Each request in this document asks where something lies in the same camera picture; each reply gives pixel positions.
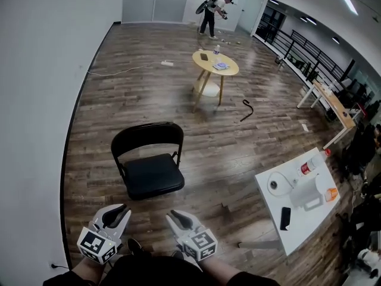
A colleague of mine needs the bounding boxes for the black metal railing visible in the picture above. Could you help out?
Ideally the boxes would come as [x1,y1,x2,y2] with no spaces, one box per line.
[255,0,355,83]

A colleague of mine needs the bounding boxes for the white power strip with cable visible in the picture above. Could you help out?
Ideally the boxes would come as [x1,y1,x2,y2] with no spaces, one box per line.
[88,60,194,77]

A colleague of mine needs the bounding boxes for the white electric kettle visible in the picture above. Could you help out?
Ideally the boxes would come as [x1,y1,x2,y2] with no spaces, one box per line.
[289,173,324,211]

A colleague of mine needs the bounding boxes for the frosted glass partition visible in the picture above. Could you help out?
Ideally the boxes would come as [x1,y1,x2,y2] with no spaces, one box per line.
[121,0,268,37]

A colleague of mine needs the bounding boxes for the person's dark left shoe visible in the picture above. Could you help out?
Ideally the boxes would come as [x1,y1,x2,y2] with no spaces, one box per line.
[127,238,152,257]

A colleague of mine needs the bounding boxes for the black bent strap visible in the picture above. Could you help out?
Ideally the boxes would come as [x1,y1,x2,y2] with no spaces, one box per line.
[239,99,254,122]

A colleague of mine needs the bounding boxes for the round yellow wooden table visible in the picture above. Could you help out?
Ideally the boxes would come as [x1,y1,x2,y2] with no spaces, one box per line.
[192,48,240,114]

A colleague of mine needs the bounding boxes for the orange cup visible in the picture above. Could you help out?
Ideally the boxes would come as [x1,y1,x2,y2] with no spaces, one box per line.
[324,187,339,202]

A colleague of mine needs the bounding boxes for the wooden desk white legs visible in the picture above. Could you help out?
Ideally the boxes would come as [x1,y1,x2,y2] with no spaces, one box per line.
[296,80,357,150]

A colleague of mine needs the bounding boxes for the black smartphone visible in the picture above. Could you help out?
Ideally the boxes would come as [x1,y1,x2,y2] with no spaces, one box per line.
[279,206,292,231]

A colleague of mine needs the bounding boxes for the person's left forearm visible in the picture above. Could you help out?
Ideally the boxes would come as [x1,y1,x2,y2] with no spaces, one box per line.
[71,256,105,284]

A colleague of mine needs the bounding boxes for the black folding chair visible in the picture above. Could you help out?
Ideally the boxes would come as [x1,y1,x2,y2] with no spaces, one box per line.
[110,122,186,201]

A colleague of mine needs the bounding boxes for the white square table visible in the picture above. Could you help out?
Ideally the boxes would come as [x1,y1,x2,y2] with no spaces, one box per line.
[237,147,340,256]

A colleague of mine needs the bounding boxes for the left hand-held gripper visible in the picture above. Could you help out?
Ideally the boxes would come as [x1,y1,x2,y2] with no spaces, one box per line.
[76,203,132,265]

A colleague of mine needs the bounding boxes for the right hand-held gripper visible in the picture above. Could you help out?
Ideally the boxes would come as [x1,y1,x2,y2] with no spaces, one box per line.
[165,209,218,262]

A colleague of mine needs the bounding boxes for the clear bottle red label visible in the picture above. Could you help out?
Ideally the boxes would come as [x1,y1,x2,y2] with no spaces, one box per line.
[298,148,332,178]

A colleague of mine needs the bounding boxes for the person's right forearm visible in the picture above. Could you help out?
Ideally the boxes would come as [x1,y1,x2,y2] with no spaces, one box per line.
[199,256,239,281]

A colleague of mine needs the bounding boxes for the person's black clothing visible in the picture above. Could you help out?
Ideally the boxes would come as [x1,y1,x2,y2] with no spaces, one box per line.
[43,254,280,286]

